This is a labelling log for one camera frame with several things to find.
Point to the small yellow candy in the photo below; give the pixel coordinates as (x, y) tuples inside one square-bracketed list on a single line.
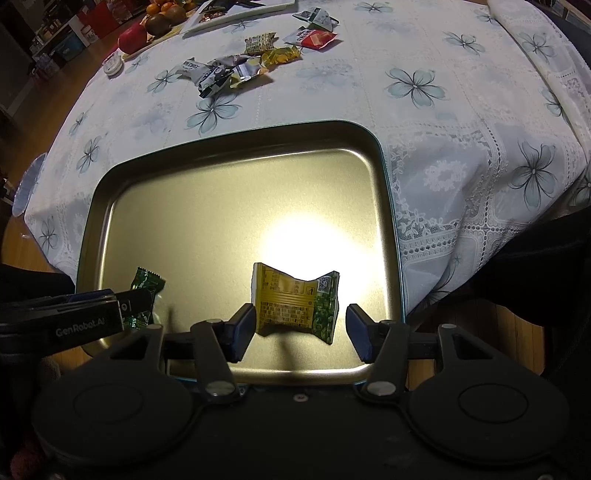
[(280, 56)]

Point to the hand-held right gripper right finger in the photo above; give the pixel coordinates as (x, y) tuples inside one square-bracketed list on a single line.
[(358, 333)]

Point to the dark blue silver snack packet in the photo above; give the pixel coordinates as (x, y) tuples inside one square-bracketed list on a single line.
[(215, 78)]

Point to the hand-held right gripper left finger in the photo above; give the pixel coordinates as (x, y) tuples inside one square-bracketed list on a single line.
[(244, 333)]

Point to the white remote control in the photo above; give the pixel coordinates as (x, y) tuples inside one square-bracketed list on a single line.
[(113, 66)]

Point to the gold metal tray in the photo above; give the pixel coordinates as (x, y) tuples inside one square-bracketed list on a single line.
[(231, 194)]

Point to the red apple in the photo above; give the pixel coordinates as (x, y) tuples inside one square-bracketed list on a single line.
[(133, 38)]

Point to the small green candy packet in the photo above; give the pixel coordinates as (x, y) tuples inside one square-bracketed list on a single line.
[(147, 279)]

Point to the white floral tablecloth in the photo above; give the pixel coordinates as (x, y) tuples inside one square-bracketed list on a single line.
[(415, 138)]

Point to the yellow green printed candy packet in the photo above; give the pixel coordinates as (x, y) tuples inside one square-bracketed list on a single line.
[(259, 43)]

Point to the brown round fruit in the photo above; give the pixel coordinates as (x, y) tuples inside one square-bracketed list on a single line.
[(161, 24)]

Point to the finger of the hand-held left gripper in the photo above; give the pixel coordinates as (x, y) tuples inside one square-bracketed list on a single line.
[(138, 305)]

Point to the white translucent snack packet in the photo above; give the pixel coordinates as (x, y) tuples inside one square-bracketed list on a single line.
[(189, 69)]

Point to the silver yellow snack packet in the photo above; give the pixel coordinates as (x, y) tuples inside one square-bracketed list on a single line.
[(249, 69)]

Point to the green white snack packet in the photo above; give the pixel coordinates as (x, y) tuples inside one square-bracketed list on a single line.
[(316, 16)]

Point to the yellow green snack packet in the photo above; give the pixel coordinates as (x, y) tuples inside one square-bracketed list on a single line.
[(286, 300)]

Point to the white flat board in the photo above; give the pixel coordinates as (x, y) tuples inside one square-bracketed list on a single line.
[(249, 14)]

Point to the gold wrapped candies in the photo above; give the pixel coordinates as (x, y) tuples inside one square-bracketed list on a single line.
[(212, 16)]

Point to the blue storage box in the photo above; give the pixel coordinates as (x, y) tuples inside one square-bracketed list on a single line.
[(69, 44)]

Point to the red white snack packet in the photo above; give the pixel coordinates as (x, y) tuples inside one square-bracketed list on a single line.
[(310, 38)]

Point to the dark cloth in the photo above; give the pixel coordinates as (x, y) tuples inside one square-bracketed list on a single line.
[(545, 300)]

